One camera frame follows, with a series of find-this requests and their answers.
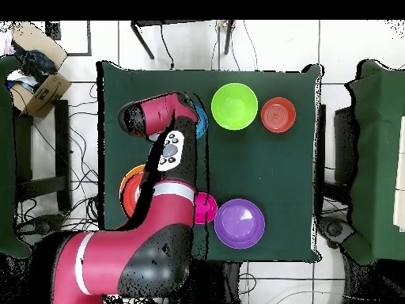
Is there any wide red bowl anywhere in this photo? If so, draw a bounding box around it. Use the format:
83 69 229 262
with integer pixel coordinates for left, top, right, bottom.
121 172 145 219

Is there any cardboard box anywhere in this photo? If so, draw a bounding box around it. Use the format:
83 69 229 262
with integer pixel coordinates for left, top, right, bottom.
10 21 72 120

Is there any large orange bowl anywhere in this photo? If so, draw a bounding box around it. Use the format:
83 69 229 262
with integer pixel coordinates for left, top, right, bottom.
119 164 146 197

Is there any dark green table cloth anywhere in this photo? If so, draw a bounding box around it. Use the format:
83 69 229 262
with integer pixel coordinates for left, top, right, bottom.
100 61 322 262

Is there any blue bowl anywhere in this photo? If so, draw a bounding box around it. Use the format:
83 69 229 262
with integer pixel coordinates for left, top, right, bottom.
194 104 210 140

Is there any tangle of black cables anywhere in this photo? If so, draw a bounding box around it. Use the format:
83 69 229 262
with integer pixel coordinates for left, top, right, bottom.
15 82 102 235

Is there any black bench stand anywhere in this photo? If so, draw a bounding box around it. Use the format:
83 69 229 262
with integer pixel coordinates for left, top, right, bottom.
13 99 73 211

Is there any black chair base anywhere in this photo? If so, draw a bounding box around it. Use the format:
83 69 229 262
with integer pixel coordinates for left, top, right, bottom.
18 213 66 243
317 215 355 249

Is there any black metal table frame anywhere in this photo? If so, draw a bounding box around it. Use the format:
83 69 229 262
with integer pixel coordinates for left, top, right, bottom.
130 19 237 60

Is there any purple bowl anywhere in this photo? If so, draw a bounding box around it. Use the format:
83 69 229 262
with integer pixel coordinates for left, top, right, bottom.
214 198 266 250

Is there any small orange bowl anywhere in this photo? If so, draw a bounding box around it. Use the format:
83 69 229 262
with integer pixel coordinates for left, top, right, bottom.
260 97 297 134

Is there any green bowl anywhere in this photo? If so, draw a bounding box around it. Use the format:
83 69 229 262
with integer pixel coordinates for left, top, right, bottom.
210 82 259 131

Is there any pink bowl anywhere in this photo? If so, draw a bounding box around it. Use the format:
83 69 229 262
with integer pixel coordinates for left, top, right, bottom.
194 192 218 226

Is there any green covered table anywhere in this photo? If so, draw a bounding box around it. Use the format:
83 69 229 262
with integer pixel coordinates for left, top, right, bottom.
0 55 32 259
343 59 405 265

